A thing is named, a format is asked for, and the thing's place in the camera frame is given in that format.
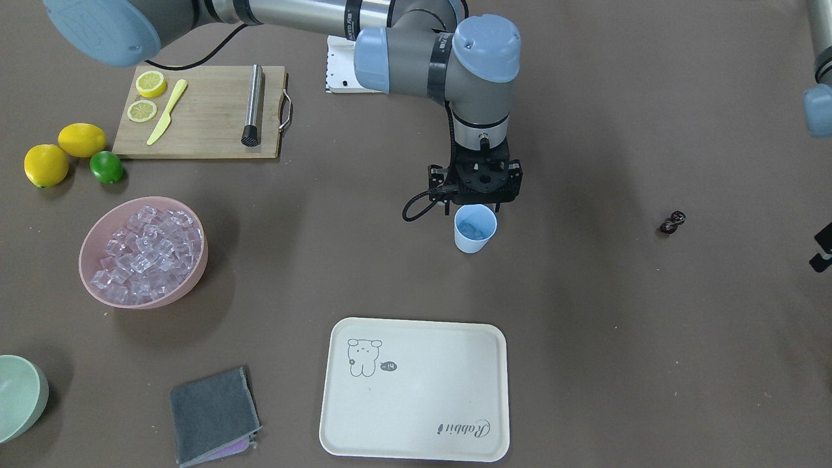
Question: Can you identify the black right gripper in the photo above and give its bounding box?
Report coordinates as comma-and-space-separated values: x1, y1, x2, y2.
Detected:
448, 140, 522, 205

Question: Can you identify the clear ice cube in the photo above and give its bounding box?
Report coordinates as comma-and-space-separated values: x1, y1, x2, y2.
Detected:
457, 221, 488, 242

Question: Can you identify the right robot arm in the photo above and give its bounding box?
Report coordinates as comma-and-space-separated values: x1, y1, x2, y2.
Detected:
44, 1, 523, 209

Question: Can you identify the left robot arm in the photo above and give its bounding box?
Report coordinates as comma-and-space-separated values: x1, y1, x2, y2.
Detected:
803, 1, 831, 138

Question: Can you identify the light blue cup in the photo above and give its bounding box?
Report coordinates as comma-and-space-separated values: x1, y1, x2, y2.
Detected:
454, 204, 497, 254

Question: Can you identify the clear ice cubes pile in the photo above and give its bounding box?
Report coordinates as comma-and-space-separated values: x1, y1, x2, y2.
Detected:
90, 205, 203, 305

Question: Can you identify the dark cherry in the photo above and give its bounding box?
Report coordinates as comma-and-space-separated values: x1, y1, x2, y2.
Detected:
669, 211, 686, 226
659, 221, 678, 235

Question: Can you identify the cream rabbit tray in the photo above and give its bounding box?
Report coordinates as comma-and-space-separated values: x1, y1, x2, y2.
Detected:
320, 317, 510, 462

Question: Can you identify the steel muddler black tip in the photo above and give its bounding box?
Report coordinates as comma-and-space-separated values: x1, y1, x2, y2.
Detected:
240, 64, 265, 148

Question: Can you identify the wooden cutting board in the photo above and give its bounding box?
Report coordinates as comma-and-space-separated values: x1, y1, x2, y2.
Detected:
112, 66, 291, 159

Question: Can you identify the yellow plastic knife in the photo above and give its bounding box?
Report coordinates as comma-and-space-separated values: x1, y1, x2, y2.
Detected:
146, 79, 189, 146

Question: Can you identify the lemon slice upper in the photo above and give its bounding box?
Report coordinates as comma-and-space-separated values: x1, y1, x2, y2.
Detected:
135, 70, 167, 99

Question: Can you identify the lemon half lower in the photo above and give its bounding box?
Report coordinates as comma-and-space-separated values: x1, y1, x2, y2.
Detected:
125, 99, 158, 124

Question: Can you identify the grey folded cloth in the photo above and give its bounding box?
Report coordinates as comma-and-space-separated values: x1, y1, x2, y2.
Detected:
169, 365, 261, 467

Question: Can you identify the green lime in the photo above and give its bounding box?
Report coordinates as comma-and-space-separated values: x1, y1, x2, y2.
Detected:
89, 150, 125, 184

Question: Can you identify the pink bowl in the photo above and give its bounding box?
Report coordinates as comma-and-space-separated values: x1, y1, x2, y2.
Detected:
79, 196, 209, 309

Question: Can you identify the whole yellow lemon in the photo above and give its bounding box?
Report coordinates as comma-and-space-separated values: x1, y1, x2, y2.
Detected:
58, 122, 107, 158

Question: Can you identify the mint green bowl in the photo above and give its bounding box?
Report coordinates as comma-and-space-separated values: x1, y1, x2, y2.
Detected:
1, 355, 49, 443

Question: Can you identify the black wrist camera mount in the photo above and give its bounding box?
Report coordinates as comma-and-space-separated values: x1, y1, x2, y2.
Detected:
428, 157, 523, 205

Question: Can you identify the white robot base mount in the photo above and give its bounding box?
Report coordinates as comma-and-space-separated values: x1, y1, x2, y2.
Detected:
325, 35, 380, 93

